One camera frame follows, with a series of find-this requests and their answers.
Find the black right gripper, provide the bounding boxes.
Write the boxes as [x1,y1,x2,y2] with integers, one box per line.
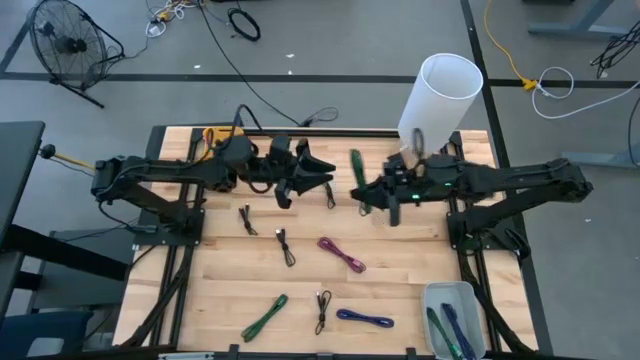
[350,153,429,212]

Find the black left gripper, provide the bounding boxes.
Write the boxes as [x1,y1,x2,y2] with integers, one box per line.
[267,134,337,197]

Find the green braided usb cable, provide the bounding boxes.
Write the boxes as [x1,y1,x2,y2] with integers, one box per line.
[348,148,374,217]
[425,306,464,360]
[240,293,290,344]

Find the magenta braided usb cable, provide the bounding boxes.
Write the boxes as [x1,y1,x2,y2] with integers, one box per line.
[316,236,368,275]

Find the purple braided usb cable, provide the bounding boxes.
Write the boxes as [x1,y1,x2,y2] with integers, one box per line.
[440,302,477,360]
[335,307,396,330]

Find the yellow plastic bin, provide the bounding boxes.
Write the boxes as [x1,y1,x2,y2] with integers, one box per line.
[201,125,246,161]

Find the white shade table lamp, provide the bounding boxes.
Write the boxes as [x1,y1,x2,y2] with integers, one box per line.
[397,52,485,169]

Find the gray plastic bin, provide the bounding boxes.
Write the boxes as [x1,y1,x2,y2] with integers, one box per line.
[419,280,488,360]

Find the gray desk foot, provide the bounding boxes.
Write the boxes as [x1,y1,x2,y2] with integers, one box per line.
[562,144,640,170]
[527,0,640,41]

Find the yellow rod with black knob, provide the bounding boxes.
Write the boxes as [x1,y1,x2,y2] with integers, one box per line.
[38,143,96,172]

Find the black floor fan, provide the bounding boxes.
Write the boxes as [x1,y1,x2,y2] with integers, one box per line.
[27,0,126,110]

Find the black desk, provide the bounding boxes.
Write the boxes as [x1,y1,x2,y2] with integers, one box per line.
[0,119,46,246]

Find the blue chair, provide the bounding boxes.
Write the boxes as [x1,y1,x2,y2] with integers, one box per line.
[0,309,95,360]

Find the black coiled floor cable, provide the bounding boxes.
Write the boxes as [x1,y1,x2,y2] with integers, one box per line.
[227,7,262,43]

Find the yellow extension cable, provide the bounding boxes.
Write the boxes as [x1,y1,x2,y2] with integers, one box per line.
[482,0,540,93]

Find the white floor cable bundle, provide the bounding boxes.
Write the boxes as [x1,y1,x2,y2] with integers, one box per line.
[144,0,201,39]

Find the black floor cable bundle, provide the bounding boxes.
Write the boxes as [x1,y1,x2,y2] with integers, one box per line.
[589,19,640,80]

